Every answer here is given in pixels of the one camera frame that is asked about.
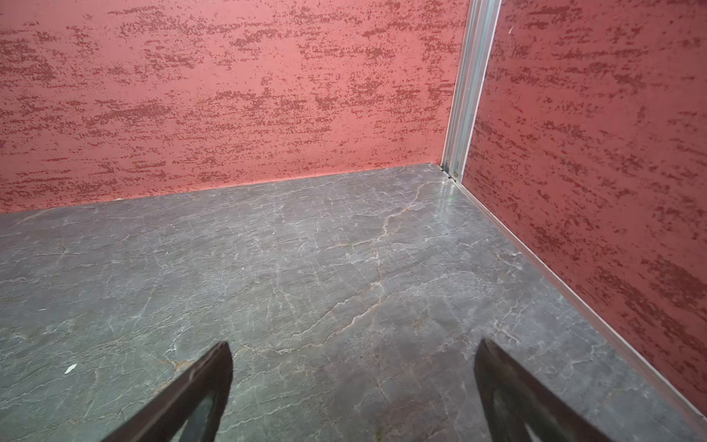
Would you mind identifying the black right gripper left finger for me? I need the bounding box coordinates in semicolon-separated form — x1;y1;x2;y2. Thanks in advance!
104;341;233;441

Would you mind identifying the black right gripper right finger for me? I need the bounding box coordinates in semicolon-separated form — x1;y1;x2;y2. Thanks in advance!
474;338;609;441

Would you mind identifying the aluminium corner post right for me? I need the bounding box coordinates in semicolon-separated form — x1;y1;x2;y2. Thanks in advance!
441;0;502;183

